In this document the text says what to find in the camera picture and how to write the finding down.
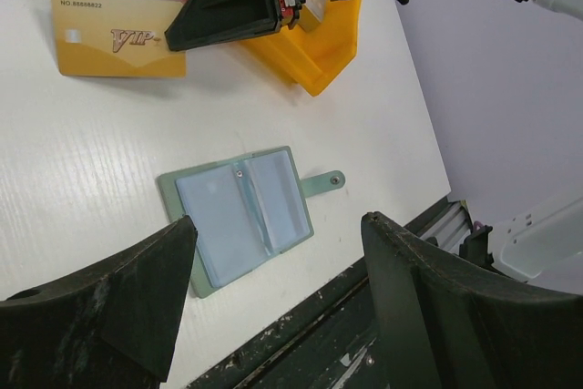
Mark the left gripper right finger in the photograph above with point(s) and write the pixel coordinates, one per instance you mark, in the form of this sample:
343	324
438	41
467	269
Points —
447	323

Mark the grey-green card holder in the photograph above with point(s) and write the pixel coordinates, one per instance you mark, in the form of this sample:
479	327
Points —
310	187

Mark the yellow plastic bin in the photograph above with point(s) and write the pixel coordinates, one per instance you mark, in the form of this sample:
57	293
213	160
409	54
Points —
312	59

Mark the blue card sleeve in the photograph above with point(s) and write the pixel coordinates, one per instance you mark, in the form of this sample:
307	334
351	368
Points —
247	212

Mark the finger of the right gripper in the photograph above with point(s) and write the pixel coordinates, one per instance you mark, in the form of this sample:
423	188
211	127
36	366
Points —
202	23

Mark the white card in yellow bin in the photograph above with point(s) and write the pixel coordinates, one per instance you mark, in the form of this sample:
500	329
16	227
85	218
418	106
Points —
312	15

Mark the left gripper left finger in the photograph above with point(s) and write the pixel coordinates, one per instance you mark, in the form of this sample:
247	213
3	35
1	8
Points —
113	324

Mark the tan gold credit card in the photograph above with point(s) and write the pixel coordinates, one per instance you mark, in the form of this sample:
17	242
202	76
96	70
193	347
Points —
116	38

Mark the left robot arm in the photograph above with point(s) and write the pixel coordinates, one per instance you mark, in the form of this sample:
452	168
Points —
519	249

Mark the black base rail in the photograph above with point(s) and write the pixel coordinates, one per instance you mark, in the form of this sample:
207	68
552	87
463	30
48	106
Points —
303	348

